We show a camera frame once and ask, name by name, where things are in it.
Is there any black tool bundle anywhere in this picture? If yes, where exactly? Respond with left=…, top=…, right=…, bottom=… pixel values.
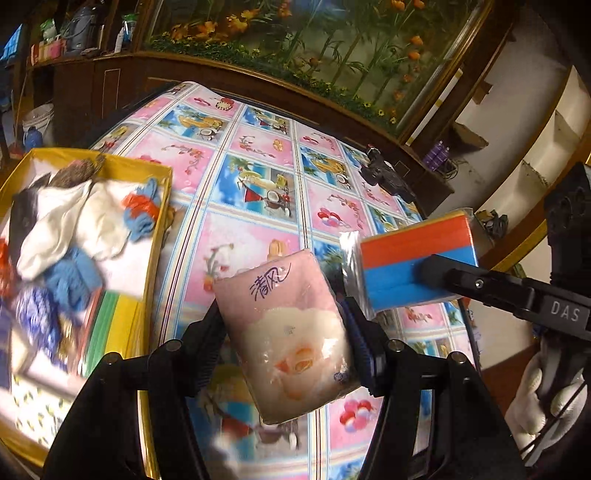
left=475, top=210, right=509, bottom=241

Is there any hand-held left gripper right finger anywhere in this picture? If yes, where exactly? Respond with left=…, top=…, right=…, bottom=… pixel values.
left=339, top=296, right=527, bottom=480

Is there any orange blue sponge pack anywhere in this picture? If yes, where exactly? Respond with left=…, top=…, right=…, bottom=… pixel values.
left=339, top=208, right=485, bottom=319

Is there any flower painted glass panel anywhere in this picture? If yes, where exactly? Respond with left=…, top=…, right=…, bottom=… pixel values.
left=143, top=0, right=497, bottom=139

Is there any white cloth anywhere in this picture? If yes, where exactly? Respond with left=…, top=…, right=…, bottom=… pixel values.
left=16, top=178, right=139, bottom=282

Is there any black flat tool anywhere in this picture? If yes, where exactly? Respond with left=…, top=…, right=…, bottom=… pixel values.
left=360, top=145, right=419, bottom=204

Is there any white bucket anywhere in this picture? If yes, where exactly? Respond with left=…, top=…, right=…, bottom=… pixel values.
left=22, top=104, right=55, bottom=148

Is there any dark patterned cloth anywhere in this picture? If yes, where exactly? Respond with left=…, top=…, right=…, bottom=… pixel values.
left=48, top=154, right=109, bottom=190

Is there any wooden cabinet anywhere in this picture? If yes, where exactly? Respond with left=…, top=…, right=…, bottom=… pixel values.
left=0, top=46, right=458, bottom=204

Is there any white rolled paper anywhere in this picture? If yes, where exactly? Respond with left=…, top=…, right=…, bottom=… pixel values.
left=409, top=69, right=465, bottom=144

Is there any black cloth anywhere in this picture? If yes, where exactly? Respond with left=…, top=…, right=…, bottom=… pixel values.
left=9, top=173, right=51, bottom=259

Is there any blue white tissue pack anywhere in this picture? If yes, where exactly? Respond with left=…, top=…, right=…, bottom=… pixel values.
left=14, top=284, right=70, bottom=365

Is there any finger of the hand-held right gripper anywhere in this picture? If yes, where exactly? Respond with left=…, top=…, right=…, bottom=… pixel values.
left=413, top=254, right=541, bottom=324

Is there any blue cloth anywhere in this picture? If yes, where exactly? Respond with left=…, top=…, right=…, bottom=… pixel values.
left=122, top=178, right=163, bottom=243

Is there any pink tissue pack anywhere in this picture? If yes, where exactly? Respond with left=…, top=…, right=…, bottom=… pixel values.
left=212, top=248, right=363, bottom=425

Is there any yellow green sponge pack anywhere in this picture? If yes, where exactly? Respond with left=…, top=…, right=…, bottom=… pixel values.
left=81, top=288, right=144, bottom=379

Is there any pink box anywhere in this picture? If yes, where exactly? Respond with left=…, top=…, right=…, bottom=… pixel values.
left=30, top=39, right=65, bottom=63

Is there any printed tablecloth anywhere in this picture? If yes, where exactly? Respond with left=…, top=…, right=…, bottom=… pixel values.
left=90, top=80, right=483, bottom=480

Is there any yellow cardboard box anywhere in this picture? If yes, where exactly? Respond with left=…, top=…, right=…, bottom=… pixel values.
left=0, top=148, right=174, bottom=467

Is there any person's right hand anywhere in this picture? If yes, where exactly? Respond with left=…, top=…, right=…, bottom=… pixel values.
left=503, top=351, right=591, bottom=450

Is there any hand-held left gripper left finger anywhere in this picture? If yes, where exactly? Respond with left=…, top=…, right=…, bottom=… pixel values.
left=41, top=300, right=227, bottom=480

